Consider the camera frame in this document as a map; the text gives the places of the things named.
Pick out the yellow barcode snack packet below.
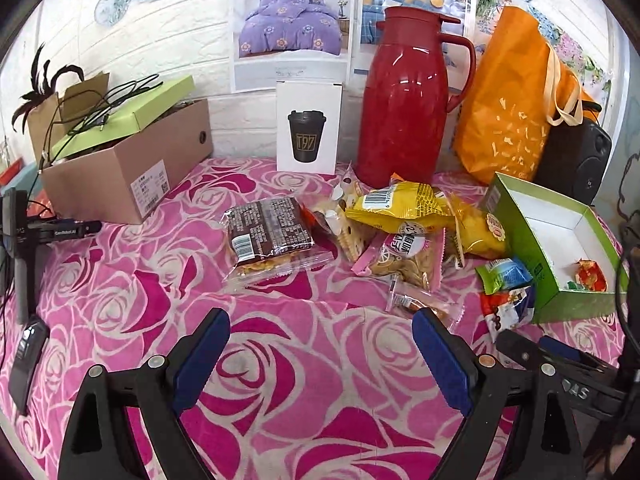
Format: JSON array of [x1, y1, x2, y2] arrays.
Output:
[[345, 181, 463, 235]]

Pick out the black feather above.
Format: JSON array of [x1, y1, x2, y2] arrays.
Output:
[[14, 44, 86, 133]]

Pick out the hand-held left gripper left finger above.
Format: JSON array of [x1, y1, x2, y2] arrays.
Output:
[[57, 308, 232, 480]]

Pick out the black speaker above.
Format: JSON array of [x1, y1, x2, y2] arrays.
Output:
[[536, 102, 613, 207]]

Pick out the small pale paper fan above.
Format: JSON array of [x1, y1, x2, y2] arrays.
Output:
[[95, 0, 134, 27]]

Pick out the orange tote bag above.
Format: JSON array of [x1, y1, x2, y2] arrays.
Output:
[[452, 6, 602, 186]]

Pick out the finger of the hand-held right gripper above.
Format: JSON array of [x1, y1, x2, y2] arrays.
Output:
[[495, 329, 587, 379], [539, 336, 609, 374]]

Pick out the clear biscuit packet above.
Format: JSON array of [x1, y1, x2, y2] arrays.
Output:
[[307, 162, 371, 265]]

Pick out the red thermos jug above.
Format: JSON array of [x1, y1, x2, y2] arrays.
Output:
[[356, 6, 477, 189]]

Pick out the flower wall poster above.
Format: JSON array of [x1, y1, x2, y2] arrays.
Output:
[[475, 0, 612, 111]]

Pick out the green cardboard box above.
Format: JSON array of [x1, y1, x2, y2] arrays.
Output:
[[479, 172, 629, 324]]

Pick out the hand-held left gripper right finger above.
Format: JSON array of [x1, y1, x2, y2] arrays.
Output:
[[411, 307, 585, 480]]

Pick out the black cable bundle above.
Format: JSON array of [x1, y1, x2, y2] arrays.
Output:
[[37, 74, 166, 171]]

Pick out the small clear snack packet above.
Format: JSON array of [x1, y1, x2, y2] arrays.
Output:
[[386, 279, 465, 322]]

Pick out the purple bedding wall poster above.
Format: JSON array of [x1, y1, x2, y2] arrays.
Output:
[[231, 0, 352, 95]]

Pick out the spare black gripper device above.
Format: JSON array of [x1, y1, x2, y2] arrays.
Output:
[[0, 187, 104, 324]]

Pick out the red and white snack packet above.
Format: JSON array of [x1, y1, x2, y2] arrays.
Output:
[[479, 285, 537, 345]]

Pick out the red candy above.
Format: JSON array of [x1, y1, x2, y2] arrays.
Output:
[[574, 258, 609, 292]]

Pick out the brown cardboard shoe box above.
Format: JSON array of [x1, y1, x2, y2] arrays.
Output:
[[40, 99, 214, 225]]

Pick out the pink-edged clear snack packet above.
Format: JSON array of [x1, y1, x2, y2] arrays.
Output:
[[351, 230, 447, 292]]

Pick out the green and blue snack packet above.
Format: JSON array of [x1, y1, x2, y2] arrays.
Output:
[[475, 257, 534, 295]]

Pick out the green box lid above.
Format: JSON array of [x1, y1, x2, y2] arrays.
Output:
[[50, 76, 196, 162]]

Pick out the pink rose printed blanket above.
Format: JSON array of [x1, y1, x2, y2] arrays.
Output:
[[0, 155, 632, 480]]

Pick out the yellow red-label snack packet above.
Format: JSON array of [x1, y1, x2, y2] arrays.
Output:
[[447, 199, 510, 260]]

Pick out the white carton with cup picture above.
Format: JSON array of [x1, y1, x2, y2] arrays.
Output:
[[276, 80, 345, 176]]

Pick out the brown paper bag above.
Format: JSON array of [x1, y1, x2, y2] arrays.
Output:
[[27, 72, 111, 162]]

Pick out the brown snack packet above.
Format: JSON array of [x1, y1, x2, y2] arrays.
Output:
[[221, 196, 337, 292]]

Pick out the black handheld device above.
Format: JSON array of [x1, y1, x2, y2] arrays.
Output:
[[7, 316, 52, 415]]

